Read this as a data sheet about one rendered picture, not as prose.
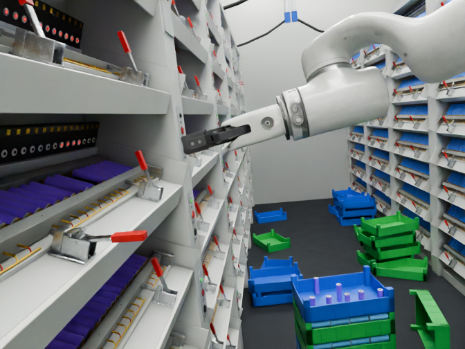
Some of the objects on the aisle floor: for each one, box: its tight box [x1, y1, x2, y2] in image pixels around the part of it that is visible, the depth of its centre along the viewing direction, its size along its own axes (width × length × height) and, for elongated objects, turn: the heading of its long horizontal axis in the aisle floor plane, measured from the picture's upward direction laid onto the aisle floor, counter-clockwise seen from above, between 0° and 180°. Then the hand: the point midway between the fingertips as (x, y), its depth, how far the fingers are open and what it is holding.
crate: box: [409, 289, 450, 349], centre depth 157 cm, size 8×30×20 cm, turn 21°
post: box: [65, 0, 212, 349], centre depth 86 cm, size 20×9×181 cm, turn 119°
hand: (196, 142), depth 62 cm, fingers open, 3 cm apart
